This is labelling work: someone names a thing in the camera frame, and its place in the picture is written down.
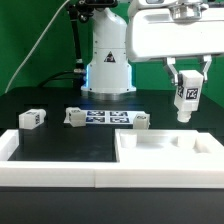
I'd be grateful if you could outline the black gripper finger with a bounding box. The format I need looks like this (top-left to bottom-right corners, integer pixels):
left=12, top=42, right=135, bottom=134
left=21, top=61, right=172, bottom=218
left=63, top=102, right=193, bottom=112
left=163, top=57, right=182, bottom=86
left=199, top=55, right=212, bottom=82

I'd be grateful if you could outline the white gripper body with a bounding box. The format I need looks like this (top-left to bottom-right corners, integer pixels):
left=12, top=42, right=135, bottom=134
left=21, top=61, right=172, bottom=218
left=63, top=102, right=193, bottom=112
left=126, top=8, right=224, bottom=62

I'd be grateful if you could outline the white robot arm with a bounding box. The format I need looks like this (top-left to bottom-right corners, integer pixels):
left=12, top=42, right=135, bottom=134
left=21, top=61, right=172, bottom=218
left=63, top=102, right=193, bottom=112
left=81, top=0, right=224, bottom=100

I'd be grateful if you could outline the fiducial tag sheet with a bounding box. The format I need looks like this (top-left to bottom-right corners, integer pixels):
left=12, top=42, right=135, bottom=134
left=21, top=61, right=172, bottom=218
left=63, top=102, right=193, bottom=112
left=85, top=110, right=138, bottom=125

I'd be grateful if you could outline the white u-shaped fence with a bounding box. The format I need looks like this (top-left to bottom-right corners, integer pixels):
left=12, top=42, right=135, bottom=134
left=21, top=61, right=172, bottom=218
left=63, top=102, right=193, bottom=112
left=0, top=129, right=224, bottom=188

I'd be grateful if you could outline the black cable bundle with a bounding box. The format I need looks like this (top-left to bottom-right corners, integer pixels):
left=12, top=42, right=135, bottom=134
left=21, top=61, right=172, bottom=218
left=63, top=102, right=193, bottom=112
left=37, top=0, right=94, bottom=88

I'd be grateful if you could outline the white cable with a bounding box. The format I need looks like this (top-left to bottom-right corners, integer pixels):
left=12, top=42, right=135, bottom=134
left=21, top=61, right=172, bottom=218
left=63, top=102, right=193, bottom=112
left=4, top=0, right=72, bottom=94

